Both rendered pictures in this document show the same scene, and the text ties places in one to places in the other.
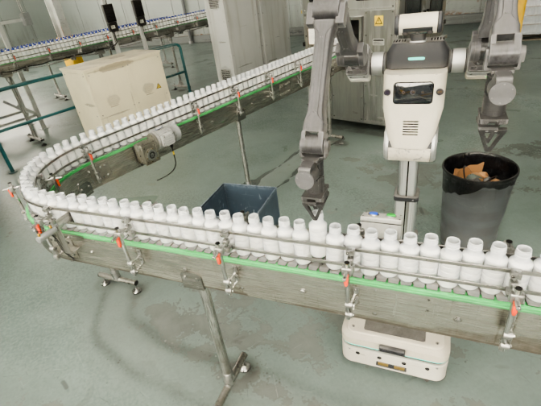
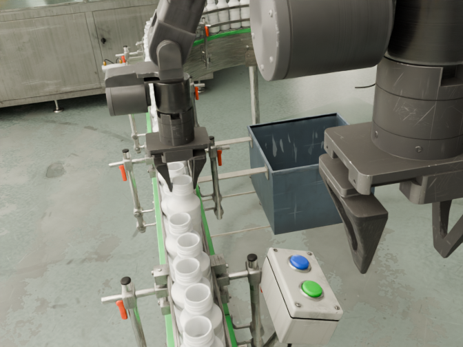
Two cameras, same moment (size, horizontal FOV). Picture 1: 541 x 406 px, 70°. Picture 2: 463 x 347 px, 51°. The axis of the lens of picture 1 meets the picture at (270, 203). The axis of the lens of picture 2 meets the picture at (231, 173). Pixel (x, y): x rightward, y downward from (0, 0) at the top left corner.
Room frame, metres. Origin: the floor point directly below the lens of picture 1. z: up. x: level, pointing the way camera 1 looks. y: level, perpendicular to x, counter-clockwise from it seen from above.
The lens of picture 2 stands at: (0.73, -0.78, 1.64)
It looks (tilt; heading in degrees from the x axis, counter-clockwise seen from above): 31 degrees down; 56
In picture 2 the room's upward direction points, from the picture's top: 5 degrees counter-clockwise
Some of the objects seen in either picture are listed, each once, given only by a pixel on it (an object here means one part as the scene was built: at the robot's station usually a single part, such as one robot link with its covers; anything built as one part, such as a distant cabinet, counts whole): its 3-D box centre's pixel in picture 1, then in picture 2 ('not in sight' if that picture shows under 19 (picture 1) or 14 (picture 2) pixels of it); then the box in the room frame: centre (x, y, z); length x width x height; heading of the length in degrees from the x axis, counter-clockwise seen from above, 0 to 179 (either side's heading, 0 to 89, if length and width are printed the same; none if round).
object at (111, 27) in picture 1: (109, 18); not in sight; (7.08, 2.18, 1.55); 0.17 x 0.15 x 0.42; 137
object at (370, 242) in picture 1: (370, 251); (193, 305); (0.96, -0.30, 1.08); 0.06 x 0.06 x 0.17
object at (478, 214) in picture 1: (472, 207); not in sight; (2.20, -1.40, 0.32); 0.45 x 0.45 x 0.64
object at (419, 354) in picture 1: (398, 301); not in sight; (1.51, -0.63, 0.24); 0.68 x 0.53 x 0.41; 155
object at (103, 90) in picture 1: (125, 104); not in sight; (5.32, 1.78, 0.59); 1.10 x 0.62 x 1.18; 137
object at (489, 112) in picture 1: (493, 106); (422, 111); (0.97, -0.63, 1.51); 0.10 x 0.07 x 0.07; 155
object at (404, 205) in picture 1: (404, 226); not in sight; (1.52, -0.64, 0.74); 0.11 x 0.11 x 0.40; 65
